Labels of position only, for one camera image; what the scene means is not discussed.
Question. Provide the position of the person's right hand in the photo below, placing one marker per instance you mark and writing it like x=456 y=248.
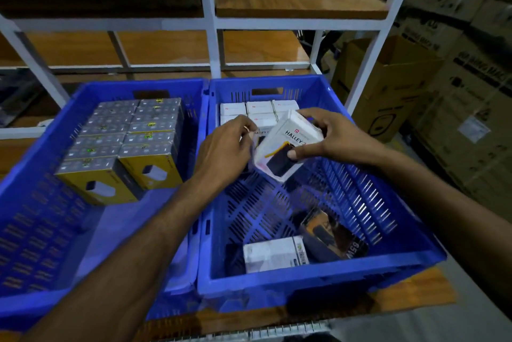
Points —
x=348 y=141

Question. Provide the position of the person's left hand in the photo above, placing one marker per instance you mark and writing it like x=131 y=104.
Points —
x=220 y=157

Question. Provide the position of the white charger box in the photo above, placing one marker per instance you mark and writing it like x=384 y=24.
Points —
x=228 y=119

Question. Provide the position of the blue plastic crate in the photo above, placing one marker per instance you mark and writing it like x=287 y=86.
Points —
x=260 y=209
x=32 y=233

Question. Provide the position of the group of yellow charger boxes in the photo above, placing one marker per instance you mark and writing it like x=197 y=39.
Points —
x=132 y=129

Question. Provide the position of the small white box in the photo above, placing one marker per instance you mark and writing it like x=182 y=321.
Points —
x=272 y=253

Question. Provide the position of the yellow sample box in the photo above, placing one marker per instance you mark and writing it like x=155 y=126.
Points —
x=118 y=104

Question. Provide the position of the person's left forearm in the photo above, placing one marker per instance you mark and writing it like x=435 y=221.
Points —
x=120 y=269

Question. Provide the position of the open brown cardboard box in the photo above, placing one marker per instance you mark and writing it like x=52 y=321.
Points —
x=400 y=69

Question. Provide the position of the white plastic piece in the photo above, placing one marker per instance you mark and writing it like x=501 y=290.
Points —
x=46 y=122

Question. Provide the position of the blue white packet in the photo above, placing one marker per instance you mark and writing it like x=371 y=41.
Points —
x=16 y=105

